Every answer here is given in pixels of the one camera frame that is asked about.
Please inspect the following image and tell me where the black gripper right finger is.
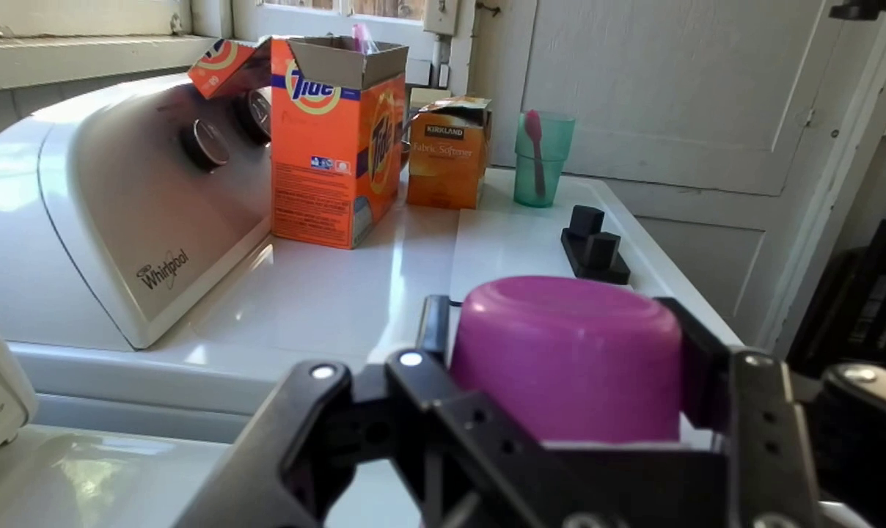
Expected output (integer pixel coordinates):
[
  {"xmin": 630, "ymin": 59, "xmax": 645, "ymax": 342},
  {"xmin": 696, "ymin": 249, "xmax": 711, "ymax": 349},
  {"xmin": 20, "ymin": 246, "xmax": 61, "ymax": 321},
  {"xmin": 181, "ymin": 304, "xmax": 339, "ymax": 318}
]
[{"xmin": 656, "ymin": 295, "xmax": 826, "ymax": 528}]

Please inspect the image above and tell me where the black block holder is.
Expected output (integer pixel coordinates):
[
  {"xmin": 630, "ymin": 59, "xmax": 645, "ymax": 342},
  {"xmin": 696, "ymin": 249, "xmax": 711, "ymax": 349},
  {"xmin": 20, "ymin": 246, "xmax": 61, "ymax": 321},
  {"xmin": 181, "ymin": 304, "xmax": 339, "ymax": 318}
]
[{"xmin": 558, "ymin": 202, "xmax": 633, "ymax": 289}]

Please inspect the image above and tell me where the dark dryer control knob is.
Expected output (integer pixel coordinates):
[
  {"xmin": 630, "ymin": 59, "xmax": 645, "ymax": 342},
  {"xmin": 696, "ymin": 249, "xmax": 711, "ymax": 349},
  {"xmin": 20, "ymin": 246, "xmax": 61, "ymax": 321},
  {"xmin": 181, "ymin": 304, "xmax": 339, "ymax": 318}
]
[
  {"xmin": 232, "ymin": 85, "xmax": 275, "ymax": 151},
  {"xmin": 177, "ymin": 116, "xmax": 232, "ymax": 173}
]

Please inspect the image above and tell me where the white window frame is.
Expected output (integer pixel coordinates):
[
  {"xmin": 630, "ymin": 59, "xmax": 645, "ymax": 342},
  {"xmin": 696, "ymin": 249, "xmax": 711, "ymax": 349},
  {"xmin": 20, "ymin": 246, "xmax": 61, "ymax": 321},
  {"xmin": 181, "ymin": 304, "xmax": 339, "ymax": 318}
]
[{"xmin": 0, "ymin": 0, "xmax": 477, "ymax": 98}]

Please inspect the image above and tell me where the white Amana washing machine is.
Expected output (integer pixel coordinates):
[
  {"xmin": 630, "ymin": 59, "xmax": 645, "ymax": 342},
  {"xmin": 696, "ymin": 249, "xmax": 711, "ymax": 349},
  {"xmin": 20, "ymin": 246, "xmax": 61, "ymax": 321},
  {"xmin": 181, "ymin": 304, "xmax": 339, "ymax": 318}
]
[{"xmin": 0, "ymin": 290, "xmax": 426, "ymax": 528}]

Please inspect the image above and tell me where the purple plastic cup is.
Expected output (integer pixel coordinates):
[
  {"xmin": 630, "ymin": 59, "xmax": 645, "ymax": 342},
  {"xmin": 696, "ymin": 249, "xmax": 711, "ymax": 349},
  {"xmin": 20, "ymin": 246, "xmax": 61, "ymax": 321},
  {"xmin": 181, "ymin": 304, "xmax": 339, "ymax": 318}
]
[{"xmin": 449, "ymin": 274, "xmax": 686, "ymax": 450}]

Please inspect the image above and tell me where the small orange cardboard box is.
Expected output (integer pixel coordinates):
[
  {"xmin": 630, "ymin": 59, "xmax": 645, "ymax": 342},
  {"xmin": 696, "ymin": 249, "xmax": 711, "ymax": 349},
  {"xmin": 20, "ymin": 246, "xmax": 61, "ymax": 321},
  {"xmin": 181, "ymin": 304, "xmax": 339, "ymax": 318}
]
[{"xmin": 404, "ymin": 95, "xmax": 496, "ymax": 211}]

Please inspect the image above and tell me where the black crate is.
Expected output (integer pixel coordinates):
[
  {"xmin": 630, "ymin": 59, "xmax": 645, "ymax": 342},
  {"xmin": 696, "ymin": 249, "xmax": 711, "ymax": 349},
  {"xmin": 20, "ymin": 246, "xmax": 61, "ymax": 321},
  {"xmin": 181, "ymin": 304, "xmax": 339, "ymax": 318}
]
[{"xmin": 784, "ymin": 210, "xmax": 886, "ymax": 386}]

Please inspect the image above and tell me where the teal translucent cup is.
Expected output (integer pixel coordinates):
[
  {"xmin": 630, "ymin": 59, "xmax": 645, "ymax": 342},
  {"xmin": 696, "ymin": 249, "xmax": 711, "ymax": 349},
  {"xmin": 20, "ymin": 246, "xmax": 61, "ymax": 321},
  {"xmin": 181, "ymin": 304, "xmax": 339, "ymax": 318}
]
[{"xmin": 513, "ymin": 111, "xmax": 577, "ymax": 211}]

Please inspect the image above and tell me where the white panelled door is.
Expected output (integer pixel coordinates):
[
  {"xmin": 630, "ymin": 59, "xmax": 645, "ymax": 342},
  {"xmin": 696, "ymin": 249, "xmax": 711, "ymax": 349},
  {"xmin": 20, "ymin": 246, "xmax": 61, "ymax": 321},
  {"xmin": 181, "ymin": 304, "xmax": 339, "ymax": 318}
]
[{"xmin": 469, "ymin": 0, "xmax": 886, "ymax": 346}]

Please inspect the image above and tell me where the white wall switch plate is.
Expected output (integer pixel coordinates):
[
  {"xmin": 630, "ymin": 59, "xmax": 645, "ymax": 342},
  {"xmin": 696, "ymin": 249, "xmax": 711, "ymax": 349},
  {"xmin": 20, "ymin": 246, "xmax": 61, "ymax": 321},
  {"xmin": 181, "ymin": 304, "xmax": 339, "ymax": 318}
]
[{"xmin": 422, "ymin": 0, "xmax": 463, "ymax": 40}]

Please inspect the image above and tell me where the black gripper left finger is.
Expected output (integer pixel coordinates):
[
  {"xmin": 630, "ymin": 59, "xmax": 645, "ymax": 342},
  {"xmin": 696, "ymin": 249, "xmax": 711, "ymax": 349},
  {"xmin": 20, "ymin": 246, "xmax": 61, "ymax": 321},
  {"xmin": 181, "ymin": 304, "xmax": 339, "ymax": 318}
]
[{"xmin": 174, "ymin": 290, "xmax": 562, "ymax": 528}]

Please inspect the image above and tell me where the orange Tide detergent box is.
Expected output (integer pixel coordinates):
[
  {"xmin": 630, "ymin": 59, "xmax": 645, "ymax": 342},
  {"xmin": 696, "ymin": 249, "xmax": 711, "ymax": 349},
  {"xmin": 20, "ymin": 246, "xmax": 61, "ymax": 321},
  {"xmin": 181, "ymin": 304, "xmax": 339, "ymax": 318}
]
[{"xmin": 188, "ymin": 35, "xmax": 411, "ymax": 254}]

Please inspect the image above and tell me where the pink plastic spoon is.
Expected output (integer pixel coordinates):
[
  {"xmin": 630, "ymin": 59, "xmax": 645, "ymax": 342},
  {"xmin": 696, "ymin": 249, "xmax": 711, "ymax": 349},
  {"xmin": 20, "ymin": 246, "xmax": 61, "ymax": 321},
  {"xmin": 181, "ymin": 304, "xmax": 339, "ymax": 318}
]
[{"xmin": 523, "ymin": 110, "xmax": 552, "ymax": 201}]

